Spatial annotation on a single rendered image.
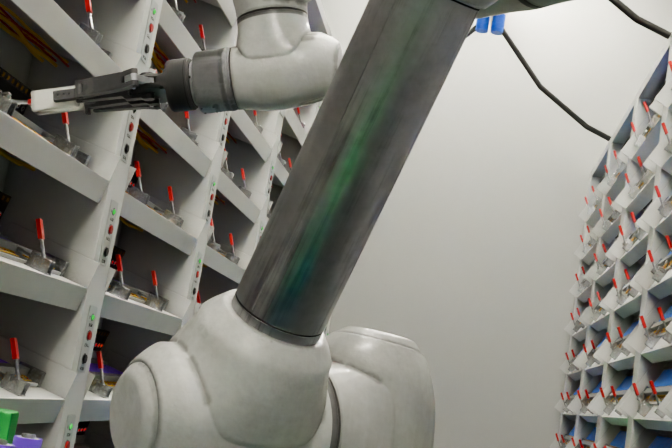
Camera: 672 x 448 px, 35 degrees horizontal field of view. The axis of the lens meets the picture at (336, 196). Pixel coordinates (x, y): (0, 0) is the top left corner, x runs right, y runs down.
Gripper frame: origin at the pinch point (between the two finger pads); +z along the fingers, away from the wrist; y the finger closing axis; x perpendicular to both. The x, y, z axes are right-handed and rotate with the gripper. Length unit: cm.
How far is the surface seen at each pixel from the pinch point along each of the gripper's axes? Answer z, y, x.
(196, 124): 5, 115, 28
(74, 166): 7.3, 27.2, -2.8
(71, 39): 3.0, 15.9, 15.3
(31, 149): 8.0, 9.9, -4.0
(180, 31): -3, 70, 36
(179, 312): 12, 114, -20
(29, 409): 18, 30, -42
